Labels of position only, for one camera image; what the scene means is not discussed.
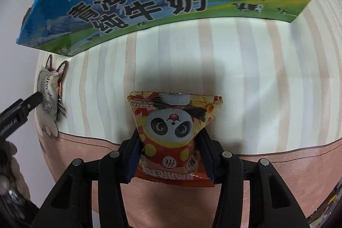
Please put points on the striped cat printed blanket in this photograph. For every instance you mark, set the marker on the striped cat printed blanket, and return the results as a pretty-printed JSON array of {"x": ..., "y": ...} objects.
[{"x": 253, "y": 83}]

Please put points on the person's left hand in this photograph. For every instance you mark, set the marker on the person's left hand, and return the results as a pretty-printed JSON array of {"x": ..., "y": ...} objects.
[{"x": 18, "y": 172}]

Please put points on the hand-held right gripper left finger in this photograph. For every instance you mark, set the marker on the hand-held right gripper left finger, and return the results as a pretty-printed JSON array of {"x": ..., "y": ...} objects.
[{"x": 133, "y": 157}]

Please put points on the white snack packet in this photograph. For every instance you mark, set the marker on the white snack packet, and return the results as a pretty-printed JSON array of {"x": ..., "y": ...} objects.
[{"x": 48, "y": 94}]

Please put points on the red panda snack packet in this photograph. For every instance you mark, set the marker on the red panda snack packet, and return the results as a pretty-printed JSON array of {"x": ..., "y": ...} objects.
[{"x": 173, "y": 137}]

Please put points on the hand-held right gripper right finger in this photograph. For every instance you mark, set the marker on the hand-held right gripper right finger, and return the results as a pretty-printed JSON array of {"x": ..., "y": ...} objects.
[{"x": 207, "y": 157}]

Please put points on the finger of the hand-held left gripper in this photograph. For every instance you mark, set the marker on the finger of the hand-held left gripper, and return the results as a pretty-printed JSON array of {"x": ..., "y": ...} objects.
[{"x": 33, "y": 100}]

